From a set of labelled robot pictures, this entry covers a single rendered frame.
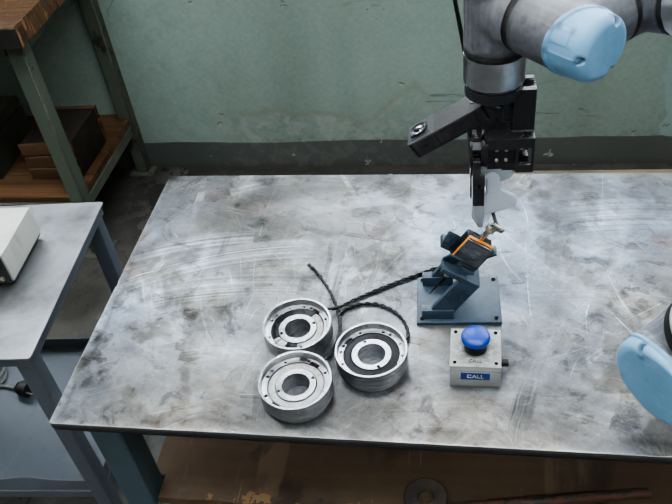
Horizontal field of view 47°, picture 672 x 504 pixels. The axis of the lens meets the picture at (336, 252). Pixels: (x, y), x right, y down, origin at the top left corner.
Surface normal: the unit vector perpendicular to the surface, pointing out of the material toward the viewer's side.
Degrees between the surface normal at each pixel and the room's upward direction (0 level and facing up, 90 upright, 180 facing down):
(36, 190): 0
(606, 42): 90
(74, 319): 0
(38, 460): 0
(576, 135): 90
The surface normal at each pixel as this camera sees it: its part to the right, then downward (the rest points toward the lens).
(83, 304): -0.11, -0.74
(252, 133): -0.14, 0.67
